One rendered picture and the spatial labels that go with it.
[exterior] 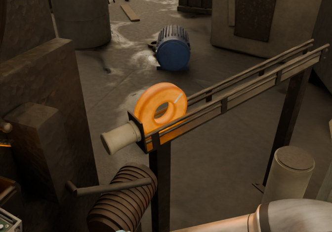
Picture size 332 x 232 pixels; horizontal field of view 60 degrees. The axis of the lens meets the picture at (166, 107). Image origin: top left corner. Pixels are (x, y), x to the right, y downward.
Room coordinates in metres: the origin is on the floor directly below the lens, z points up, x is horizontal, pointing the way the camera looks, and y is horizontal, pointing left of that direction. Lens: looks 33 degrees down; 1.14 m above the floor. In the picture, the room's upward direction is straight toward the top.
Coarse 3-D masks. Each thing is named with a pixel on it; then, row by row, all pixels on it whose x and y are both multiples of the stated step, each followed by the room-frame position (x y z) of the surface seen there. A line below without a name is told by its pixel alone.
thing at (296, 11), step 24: (216, 0) 2.92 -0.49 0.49; (240, 0) 2.77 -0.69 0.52; (264, 0) 2.64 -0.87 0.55; (288, 0) 2.54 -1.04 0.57; (312, 0) 2.43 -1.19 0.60; (216, 24) 2.91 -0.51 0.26; (240, 24) 2.75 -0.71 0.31; (264, 24) 2.62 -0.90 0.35; (288, 24) 2.51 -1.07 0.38; (312, 24) 2.40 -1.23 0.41; (240, 48) 2.74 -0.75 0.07; (264, 48) 2.61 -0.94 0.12; (288, 48) 2.48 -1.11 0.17
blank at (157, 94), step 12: (156, 84) 0.66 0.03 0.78; (168, 84) 0.67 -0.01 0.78; (144, 96) 0.63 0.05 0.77; (156, 96) 0.63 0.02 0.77; (168, 96) 0.65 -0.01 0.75; (180, 96) 0.67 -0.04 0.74; (144, 108) 0.61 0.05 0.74; (156, 108) 0.63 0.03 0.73; (168, 108) 0.68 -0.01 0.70; (180, 108) 0.67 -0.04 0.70; (144, 120) 0.61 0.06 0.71; (156, 120) 0.65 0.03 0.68; (168, 120) 0.65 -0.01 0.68; (144, 132) 0.61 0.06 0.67
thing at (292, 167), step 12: (276, 156) 0.68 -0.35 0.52; (288, 156) 0.67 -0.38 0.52; (300, 156) 0.67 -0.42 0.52; (276, 168) 0.65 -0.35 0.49; (288, 168) 0.63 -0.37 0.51; (300, 168) 0.62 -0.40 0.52; (312, 168) 0.63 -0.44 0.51; (276, 180) 0.64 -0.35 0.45; (288, 180) 0.62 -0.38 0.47; (300, 180) 0.61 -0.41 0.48; (264, 192) 0.68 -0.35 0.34; (276, 192) 0.63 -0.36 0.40; (288, 192) 0.61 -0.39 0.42; (300, 192) 0.62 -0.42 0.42
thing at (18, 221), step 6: (0, 210) 0.27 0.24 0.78; (0, 216) 0.28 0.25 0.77; (12, 216) 0.27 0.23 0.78; (0, 222) 0.26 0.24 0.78; (6, 222) 0.26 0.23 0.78; (12, 222) 0.27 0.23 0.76; (18, 222) 0.26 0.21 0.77; (0, 228) 0.25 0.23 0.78; (6, 228) 0.25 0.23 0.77; (12, 228) 0.25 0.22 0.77; (18, 228) 0.26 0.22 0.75
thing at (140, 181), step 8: (72, 184) 0.48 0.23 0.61; (112, 184) 0.51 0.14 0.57; (120, 184) 0.52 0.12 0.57; (128, 184) 0.52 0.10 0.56; (136, 184) 0.52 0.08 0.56; (144, 184) 0.53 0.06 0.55; (72, 192) 0.46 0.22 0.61; (80, 192) 0.46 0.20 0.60; (88, 192) 0.47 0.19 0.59; (96, 192) 0.48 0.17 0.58; (104, 192) 0.49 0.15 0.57
